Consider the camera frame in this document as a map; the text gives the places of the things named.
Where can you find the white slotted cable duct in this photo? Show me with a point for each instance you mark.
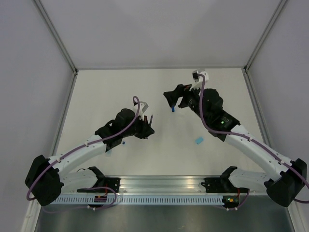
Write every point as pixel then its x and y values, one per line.
pixel 140 199

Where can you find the light blue eraser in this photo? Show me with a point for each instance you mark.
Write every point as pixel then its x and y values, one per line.
pixel 199 140

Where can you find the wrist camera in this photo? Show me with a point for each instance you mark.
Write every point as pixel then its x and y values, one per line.
pixel 140 109
pixel 200 77

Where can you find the blue capped clear pen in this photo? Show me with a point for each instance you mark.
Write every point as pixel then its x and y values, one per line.
pixel 110 151

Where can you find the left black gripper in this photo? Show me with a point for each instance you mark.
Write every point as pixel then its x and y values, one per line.
pixel 146 132

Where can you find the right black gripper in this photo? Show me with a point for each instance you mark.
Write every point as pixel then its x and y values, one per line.
pixel 181 91

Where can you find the left aluminium frame post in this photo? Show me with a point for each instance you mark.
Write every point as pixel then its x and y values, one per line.
pixel 53 31

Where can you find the aluminium frame post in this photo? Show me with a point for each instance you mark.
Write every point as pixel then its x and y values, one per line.
pixel 53 31
pixel 271 23

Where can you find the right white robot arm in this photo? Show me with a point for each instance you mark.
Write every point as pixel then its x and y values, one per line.
pixel 282 178

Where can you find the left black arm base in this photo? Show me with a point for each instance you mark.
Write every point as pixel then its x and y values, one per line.
pixel 102 181

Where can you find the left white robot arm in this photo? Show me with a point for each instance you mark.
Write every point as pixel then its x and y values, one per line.
pixel 48 178

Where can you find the aluminium mounting rail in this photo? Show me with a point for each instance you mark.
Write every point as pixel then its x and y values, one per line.
pixel 163 184

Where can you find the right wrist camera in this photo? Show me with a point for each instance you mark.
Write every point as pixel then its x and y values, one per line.
pixel 200 77

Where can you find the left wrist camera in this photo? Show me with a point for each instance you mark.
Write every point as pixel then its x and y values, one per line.
pixel 140 109

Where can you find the right aluminium frame post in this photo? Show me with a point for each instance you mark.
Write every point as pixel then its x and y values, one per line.
pixel 271 23

